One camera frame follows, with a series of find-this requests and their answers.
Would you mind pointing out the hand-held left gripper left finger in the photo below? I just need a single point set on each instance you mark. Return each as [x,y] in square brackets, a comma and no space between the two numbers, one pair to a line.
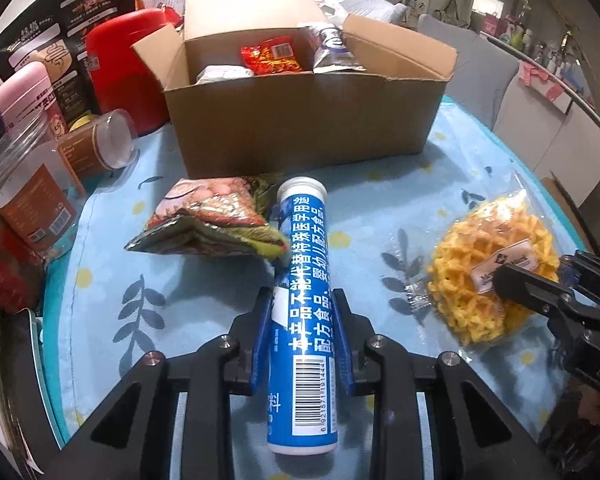
[260,340]

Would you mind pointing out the red snack packet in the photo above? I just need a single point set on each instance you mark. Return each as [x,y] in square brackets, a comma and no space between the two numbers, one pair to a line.
[280,57]
[250,55]

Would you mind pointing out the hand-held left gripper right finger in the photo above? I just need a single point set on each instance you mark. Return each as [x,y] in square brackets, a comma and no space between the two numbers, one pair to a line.
[344,340]

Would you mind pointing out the brown jar with clear lid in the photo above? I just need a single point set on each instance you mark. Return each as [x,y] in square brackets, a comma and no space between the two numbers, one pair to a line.
[100,147]

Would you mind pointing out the pink bow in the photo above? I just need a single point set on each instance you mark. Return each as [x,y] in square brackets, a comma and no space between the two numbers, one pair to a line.
[540,80]

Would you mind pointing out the grey covered chair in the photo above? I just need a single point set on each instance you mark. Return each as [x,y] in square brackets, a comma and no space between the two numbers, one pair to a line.
[465,65]

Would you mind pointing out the white snack packet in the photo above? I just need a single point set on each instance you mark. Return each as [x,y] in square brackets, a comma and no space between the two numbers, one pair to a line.
[225,74]

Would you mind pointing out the red plastic bag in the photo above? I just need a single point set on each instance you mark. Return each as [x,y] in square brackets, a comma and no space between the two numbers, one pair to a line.
[167,17]

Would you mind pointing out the yellow waffle snack bag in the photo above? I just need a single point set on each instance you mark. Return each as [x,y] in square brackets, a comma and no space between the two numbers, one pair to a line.
[480,270]

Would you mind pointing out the row of bottles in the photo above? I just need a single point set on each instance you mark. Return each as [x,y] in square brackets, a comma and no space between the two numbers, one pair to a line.
[545,47]

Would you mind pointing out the cardboard box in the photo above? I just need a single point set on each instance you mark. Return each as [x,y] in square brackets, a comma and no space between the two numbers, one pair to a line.
[305,125]

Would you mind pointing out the blue white tube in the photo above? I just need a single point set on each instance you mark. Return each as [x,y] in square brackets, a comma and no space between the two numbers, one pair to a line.
[305,360]

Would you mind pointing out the yellow round object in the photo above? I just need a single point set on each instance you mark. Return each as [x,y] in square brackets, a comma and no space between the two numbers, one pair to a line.
[82,122]

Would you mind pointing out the white plastic bag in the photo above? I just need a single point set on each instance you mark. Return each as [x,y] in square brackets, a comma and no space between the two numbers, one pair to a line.
[332,0]

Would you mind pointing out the green brown snack packet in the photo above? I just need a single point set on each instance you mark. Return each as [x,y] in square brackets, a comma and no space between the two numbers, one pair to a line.
[210,215]

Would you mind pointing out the blue floral tablecloth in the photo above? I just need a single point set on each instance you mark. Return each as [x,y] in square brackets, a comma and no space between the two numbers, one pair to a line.
[180,300]

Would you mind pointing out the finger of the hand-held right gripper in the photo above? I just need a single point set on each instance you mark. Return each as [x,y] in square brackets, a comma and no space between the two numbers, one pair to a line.
[525,285]
[595,272]

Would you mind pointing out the silver foil packet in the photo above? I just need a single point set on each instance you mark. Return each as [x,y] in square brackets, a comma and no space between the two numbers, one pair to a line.
[332,45]

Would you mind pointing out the pink canister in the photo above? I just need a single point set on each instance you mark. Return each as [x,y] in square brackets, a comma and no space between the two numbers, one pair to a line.
[25,95]

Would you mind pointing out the clear plastic jar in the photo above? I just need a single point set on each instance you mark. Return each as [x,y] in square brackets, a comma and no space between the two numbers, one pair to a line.
[30,195]

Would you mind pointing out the red canister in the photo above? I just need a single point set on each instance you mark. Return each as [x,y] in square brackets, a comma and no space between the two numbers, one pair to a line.
[125,70]

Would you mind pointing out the large black snack bag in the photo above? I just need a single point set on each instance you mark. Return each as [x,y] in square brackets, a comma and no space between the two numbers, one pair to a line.
[80,5]

